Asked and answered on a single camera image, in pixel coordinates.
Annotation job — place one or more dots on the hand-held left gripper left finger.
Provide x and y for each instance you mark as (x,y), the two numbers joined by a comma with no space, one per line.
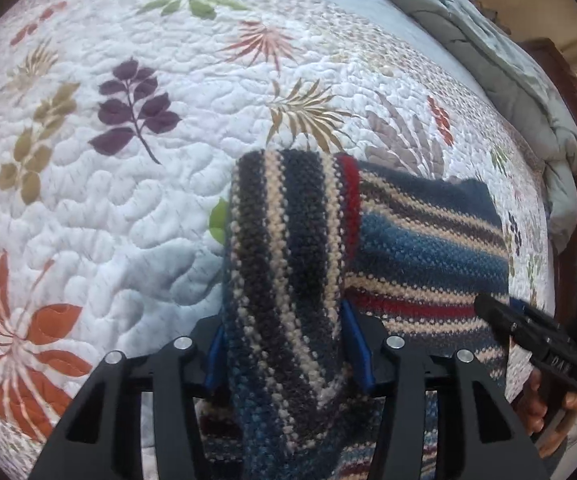
(214,360)

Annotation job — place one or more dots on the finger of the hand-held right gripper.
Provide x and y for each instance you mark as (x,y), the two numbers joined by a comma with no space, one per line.
(533,312)
(498,317)

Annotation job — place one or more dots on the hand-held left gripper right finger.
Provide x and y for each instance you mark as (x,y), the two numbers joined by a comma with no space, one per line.
(357,355)

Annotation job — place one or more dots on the striped knit sweater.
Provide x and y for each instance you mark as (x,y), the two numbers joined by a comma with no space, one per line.
(283,260)

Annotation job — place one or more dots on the person's right hand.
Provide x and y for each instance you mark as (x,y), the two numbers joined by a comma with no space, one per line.
(548,410)

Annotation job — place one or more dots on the white floral quilt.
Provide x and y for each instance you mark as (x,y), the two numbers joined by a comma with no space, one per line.
(118,210)

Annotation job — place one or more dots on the grey comforter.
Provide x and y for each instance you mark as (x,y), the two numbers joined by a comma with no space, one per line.
(518,85)

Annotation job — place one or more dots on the light blue bed sheet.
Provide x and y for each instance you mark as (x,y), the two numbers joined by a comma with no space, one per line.
(393,25)

